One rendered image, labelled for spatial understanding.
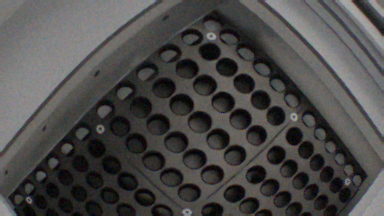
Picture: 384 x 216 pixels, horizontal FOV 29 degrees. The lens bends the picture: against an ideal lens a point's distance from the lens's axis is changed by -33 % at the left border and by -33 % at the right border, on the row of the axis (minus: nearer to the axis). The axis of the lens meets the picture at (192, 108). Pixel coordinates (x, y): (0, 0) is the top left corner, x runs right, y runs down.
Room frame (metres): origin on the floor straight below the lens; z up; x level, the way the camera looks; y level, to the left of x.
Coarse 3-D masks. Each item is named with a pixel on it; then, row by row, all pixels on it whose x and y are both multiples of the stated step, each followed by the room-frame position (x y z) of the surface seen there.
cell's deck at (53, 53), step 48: (48, 0) 0.32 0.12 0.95; (96, 0) 0.32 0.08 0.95; (144, 0) 0.32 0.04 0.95; (240, 0) 0.35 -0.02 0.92; (288, 0) 0.35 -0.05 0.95; (0, 48) 0.27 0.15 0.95; (48, 48) 0.28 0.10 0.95; (96, 48) 0.28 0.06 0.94; (336, 48) 0.32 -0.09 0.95; (0, 96) 0.23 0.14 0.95; (48, 96) 0.24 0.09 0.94; (336, 96) 0.29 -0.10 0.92; (0, 144) 0.20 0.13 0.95
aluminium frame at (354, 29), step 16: (304, 0) 0.35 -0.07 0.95; (320, 0) 0.34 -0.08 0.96; (336, 0) 0.33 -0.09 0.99; (352, 0) 0.34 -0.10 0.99; (320, 16) 0.34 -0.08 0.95; (336, 16) 0.33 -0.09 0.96; (352, 16) 0.32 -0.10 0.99; (368, 16) 0.33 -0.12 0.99; (336, 32) 0.33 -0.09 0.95; (352, 32) 0.33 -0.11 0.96; (368, 32) 0.31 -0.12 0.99; (352, 48) 0.32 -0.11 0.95; (368, 48) 0.31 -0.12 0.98; (368, 64) 0.31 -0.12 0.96
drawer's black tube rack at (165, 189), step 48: (192, 48) 0.31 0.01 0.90; (144, 96) 0.28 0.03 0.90; (192, 96) 0.28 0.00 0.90; (240, 96) 0.29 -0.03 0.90; (96, 144) 0.25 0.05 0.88; (144, 144) 0.25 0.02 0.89; (192, 144) 0.25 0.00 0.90; (240, 144) 0.26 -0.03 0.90; (288, 144) 0.26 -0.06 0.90; (48, 192) 0.20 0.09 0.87; (96, 192) 0.20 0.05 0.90; (144, 192) 0.22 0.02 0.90; (192, 192) 0.23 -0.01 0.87; (240, 192) 0.24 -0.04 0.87; (288, 192) 0.23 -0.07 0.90; (336, 192) 0.23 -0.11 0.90
